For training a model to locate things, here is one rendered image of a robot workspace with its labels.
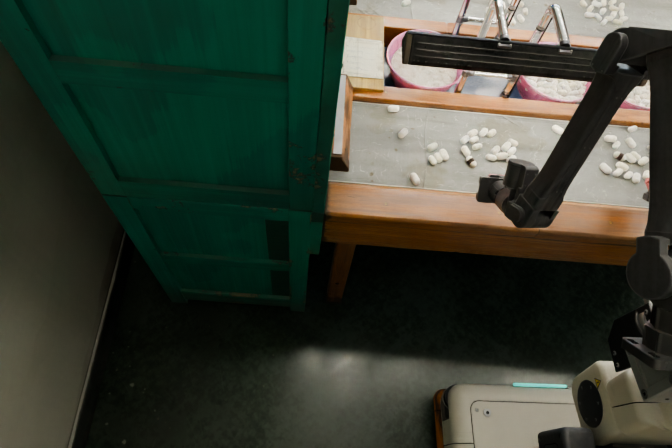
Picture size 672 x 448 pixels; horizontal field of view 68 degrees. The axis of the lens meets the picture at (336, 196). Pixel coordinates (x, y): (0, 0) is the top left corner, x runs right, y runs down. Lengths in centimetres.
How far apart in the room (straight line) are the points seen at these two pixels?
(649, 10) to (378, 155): 130
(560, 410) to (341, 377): 74
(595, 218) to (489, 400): 66
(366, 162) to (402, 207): 18
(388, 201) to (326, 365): 82
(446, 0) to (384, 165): 79
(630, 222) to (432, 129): 61
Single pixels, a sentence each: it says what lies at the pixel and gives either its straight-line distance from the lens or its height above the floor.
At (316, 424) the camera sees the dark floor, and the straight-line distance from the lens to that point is 195.
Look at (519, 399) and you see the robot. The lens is 182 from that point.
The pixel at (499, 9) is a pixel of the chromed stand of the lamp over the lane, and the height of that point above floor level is 112.
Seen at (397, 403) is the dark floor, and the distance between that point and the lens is 199.
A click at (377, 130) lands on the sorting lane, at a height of 74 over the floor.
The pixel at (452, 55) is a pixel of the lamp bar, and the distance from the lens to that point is 130.
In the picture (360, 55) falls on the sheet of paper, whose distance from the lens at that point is 168.
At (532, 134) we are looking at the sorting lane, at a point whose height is 74.
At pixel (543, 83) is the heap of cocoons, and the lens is 184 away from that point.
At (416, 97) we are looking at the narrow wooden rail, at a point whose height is 76.
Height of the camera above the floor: 194
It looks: 60 degrees down
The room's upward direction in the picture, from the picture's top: 9 degrees clockwise
